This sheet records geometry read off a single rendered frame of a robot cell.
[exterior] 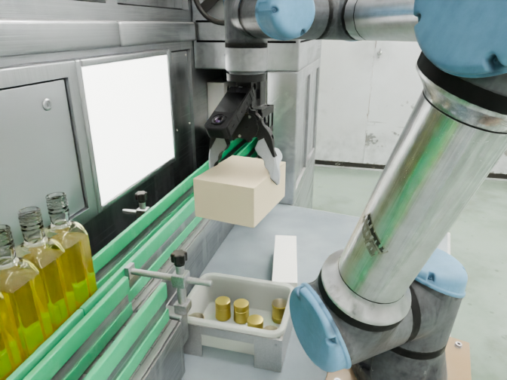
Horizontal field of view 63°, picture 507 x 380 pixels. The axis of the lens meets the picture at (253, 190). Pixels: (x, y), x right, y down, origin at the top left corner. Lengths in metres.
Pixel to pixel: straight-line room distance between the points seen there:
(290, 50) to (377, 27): 0.83
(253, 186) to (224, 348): 0.35
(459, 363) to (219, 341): 0.44
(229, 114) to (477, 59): 0.46
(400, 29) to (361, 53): 3.57
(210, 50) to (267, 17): 0.90
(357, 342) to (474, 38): 0.36
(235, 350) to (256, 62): 0.55
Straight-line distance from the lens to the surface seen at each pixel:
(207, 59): 1.53
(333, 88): 4.23
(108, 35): 1.05
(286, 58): 1.45
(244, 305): 0.94
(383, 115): 4.26
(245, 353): 0.88
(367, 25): 0.66
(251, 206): 0.72
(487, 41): 0.33
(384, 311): 0.52
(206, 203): 0.76
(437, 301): 0.63
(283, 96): 1.47
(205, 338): 0.89
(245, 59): 0.74
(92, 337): 0.74
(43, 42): 0.88
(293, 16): 0.64
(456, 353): 0.87
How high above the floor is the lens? 1.38
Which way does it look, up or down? 22 degrees down
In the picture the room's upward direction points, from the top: straight up
